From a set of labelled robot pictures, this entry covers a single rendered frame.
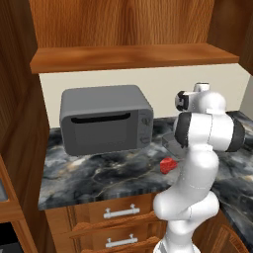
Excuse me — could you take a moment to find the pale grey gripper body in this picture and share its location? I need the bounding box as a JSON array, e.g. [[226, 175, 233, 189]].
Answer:
[[161, 131, 190, 160]]

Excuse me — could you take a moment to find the red raw meat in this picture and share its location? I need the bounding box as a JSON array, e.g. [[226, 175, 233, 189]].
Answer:
[[159, 157, 179, 175]]

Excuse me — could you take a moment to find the wooden corner base cabinet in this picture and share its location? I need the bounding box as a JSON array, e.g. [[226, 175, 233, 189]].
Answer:
[[193, 209, 252, 253]]

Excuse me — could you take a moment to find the wooden cabinet door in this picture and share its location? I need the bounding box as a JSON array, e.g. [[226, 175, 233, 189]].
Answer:
[[207, 0, 253, 77], [0, 0, 41, 154]]

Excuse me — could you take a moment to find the tall wooden cabinet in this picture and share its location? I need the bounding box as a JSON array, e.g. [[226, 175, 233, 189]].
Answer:
[[0, 74, 57, 253]]

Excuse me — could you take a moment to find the grey microwave door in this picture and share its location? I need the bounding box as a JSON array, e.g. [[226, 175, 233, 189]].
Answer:
[[60, 110, 139, 157]]

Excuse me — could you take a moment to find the grey microwave oven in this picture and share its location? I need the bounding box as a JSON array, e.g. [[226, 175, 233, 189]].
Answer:
[[58, 84, 155, 158]]

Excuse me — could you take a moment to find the wooden drawer front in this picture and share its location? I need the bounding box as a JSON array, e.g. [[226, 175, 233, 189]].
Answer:
[[72, 193, 158, 226], [78, 224, 167, 253]]

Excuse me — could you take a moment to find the black oven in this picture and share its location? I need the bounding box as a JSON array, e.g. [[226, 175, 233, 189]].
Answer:
[[0, 222, 25, 253]]

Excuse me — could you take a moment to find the silver drawer handle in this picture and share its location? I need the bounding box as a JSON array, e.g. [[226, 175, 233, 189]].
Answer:
[[105, 233, 139, 249], [103, 203, 141, 220]]

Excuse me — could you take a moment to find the wooden wall cabinet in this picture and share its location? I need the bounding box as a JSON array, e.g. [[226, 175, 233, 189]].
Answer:
[[29, 0, 241, 75]]

